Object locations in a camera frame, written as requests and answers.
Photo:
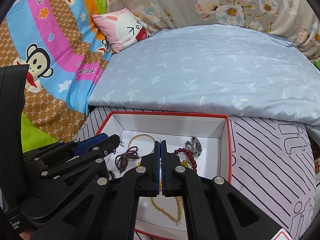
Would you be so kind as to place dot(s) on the thin gold bangle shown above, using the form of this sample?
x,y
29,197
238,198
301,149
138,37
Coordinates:
x,y
144,142

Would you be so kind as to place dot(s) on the silver earring left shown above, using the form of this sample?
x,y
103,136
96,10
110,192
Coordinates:
x,y
120,146

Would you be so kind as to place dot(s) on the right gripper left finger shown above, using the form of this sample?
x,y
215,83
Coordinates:
x,y
123,194

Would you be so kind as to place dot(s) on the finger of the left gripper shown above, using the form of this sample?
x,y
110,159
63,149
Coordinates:
x,y
100,151
84,146

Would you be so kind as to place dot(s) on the red white jewelry box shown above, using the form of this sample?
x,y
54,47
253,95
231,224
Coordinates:
x,y
213,132

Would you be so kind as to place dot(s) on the pink bunny cushion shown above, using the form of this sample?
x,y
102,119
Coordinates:
x,y
121,28

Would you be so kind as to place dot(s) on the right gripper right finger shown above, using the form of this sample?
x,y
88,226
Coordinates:
x,y
178,180

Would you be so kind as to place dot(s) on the lilac striped bed sheet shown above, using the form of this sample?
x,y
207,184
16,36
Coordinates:
x,y
272,165

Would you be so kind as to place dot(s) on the light blue pillow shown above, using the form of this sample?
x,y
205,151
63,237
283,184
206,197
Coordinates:
x,y
213,69

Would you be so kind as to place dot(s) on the silver wristwatch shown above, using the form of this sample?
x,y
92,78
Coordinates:
x,y
194,146

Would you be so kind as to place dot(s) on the colourful monkey cartoon quilt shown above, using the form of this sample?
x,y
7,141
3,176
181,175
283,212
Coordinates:
x,y
66,55

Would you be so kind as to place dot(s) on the green object at bedside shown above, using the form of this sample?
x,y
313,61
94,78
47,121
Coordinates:
x,y
317,64

